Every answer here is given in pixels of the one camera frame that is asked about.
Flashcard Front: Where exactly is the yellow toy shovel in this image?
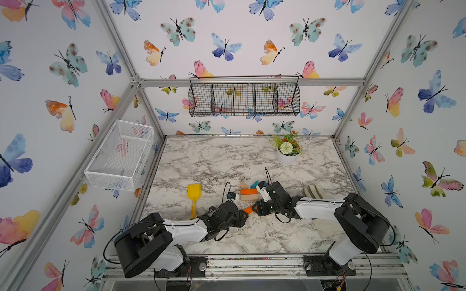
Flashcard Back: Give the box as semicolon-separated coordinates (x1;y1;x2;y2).
188;184;201;219

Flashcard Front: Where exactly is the long natural wood block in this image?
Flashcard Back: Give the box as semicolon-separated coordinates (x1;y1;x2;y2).
240;194;259;201

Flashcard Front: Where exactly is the white mesh wall basket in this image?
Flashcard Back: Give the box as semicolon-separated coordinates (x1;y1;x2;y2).
84;120;154;191

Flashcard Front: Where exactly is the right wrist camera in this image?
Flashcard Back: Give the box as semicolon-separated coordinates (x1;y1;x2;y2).
256;181;271;202

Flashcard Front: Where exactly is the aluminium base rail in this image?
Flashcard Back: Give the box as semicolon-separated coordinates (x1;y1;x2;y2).
105;254;408;283

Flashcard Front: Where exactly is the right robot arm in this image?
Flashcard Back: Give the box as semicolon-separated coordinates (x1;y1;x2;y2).
252;182;391;276

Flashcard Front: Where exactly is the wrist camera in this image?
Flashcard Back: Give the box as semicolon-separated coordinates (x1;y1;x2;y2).
226;192;237;202
256;181;271;202

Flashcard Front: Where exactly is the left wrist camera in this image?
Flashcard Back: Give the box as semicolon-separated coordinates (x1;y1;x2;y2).
226;192;237;202

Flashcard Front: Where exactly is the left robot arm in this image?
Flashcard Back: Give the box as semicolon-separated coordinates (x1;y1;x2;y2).
112;201;249;278

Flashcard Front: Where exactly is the teal triangle block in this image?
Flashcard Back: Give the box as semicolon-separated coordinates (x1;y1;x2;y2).
250;181;259;189

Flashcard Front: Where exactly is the orange rectangular block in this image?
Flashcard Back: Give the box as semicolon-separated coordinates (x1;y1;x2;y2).
240;189;258;195
243;206;254;215

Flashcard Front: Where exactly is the black wire wall basket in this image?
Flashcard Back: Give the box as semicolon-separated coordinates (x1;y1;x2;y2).
187;75;301;118

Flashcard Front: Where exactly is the potted artificial flower plant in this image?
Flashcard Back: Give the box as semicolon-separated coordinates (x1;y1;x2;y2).
271;130;303;166

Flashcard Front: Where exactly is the striped green white cloth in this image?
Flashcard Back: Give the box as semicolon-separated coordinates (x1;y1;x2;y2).
302;185;328;200

